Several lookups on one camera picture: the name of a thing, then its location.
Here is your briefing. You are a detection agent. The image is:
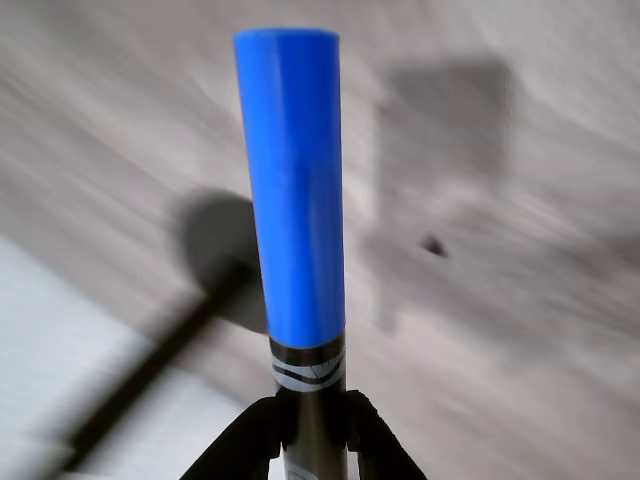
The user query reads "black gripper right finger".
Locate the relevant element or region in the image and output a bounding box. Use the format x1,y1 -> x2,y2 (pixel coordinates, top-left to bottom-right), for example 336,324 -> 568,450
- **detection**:
343,388 -> 427,480

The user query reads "blue capped grey marker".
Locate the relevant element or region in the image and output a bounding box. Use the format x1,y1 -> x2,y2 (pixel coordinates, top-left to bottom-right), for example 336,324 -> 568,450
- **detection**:
232,28 -> 349,480

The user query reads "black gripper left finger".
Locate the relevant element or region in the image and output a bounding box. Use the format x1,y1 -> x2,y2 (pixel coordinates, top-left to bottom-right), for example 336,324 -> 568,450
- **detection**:
188,393 -> 284,480

